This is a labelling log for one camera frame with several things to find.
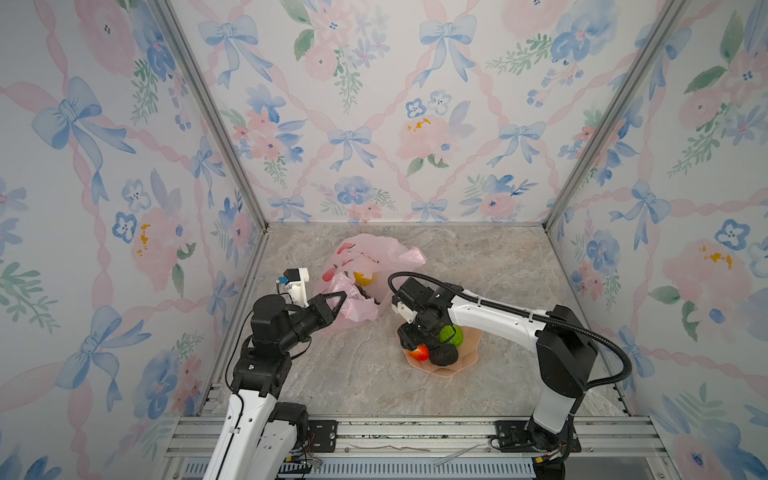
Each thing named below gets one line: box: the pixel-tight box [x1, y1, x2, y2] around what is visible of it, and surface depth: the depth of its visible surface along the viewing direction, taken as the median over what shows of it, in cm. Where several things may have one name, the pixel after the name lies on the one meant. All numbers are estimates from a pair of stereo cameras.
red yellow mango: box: [410, 344, 430, 361], surface depth 83 cm
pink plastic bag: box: [313, 233, 427, 333], surface depth 82 cm
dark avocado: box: [429, 344, 458, 366], surface depth 83 cm
